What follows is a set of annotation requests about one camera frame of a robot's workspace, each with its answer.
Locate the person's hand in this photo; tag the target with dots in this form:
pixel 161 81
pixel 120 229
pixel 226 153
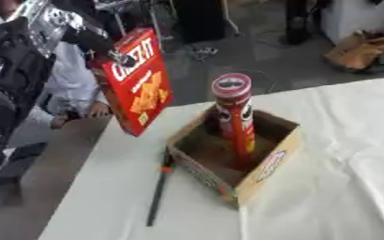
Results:
pixel 99 109
pixel 58 121

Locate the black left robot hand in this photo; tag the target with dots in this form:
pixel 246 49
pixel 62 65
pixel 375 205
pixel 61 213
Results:
pixel 91 39

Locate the red cracker box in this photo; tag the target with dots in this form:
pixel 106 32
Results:
pixel 140 87

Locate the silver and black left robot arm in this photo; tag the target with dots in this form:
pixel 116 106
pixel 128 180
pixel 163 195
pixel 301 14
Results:
pixel 15 72

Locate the tan cardboard box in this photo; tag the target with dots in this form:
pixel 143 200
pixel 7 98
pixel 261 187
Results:
pixel 271 162

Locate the black stick with orange band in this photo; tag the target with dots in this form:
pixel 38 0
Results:
pixel 160 187

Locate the black case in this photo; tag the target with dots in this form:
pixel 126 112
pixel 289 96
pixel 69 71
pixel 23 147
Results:
pixel 199 20

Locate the red chip can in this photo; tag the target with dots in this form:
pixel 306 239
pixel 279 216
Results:
pixel 239 125

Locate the white cabinet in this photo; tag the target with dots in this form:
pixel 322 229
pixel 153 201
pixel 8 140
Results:
pixel 356 18

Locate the black post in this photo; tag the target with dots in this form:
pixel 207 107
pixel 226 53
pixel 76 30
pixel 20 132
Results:
pixel 298 22

